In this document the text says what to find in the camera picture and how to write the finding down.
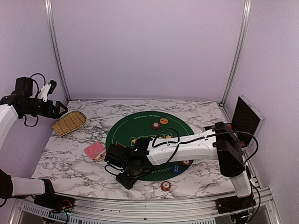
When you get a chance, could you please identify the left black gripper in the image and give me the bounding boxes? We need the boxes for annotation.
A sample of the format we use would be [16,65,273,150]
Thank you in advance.
[21,98,67,119]

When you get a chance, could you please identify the red poker chip stack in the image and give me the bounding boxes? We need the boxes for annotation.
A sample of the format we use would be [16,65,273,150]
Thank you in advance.
[161,181,171,191]

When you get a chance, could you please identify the red chips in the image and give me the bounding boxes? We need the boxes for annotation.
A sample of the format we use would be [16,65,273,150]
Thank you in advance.
[181,160,192,166]
[152,122,160,129]

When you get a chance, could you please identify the blue small blind button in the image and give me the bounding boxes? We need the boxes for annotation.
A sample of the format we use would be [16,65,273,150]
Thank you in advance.
[171,165,182,175]

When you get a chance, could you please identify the orange big blind button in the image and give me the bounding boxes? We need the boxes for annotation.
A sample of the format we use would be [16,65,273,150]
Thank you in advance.
[159,118,169,125]

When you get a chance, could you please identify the triangular all-in dealer button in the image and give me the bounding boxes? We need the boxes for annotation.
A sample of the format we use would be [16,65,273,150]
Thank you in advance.
[116,142,126,148]

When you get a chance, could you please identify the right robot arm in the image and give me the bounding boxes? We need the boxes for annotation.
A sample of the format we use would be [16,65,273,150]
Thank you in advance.
[104,122,252,209]

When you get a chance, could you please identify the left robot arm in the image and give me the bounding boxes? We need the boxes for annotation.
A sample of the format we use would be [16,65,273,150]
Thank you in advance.
[0,76,68,209]

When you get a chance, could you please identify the woven bamboo tray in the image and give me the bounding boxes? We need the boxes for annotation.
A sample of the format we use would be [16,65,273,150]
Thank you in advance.
[52,111,87,137]

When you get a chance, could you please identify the red playing card deck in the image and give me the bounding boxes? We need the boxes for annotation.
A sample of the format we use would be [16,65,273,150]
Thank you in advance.
[84,142,106,161]

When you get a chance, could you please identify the round green poker mat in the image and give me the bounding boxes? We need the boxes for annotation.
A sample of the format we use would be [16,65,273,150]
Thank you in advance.
[106,111,194,182]

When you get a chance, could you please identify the aluminium poker chip case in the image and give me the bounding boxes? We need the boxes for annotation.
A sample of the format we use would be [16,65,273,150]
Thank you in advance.
[204,95,263,153]

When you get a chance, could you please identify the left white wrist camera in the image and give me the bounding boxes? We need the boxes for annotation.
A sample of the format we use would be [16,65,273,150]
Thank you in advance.
[37,80,57,102]

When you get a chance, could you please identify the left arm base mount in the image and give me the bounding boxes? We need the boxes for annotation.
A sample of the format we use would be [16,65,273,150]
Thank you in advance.
[34,195,75,213]

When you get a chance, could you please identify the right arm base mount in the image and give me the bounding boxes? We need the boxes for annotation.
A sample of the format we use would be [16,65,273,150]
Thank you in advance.
[215,196,256,214]

